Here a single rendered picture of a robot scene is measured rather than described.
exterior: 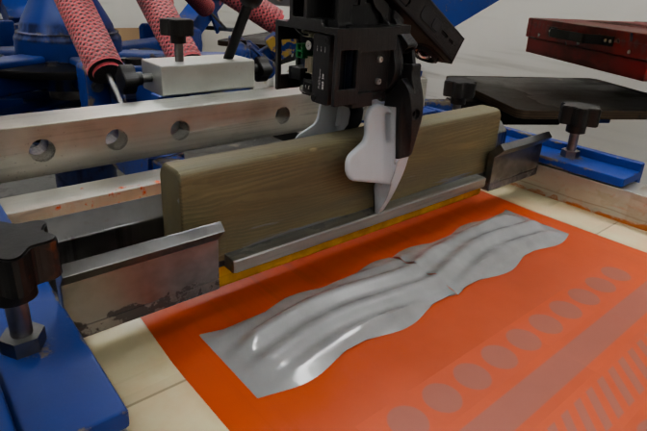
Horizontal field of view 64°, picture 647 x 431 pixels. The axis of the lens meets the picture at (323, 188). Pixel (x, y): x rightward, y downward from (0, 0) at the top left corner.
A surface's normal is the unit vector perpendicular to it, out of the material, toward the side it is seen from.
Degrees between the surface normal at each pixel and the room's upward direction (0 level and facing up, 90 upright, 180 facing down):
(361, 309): 32
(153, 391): 0
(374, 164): 82
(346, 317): 28
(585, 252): 0
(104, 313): 90
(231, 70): 90
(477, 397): 0
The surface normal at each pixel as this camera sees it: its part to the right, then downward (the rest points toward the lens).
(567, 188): -0.77, 0.21
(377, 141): 0.64, 0.18
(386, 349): 0.05, -0.93
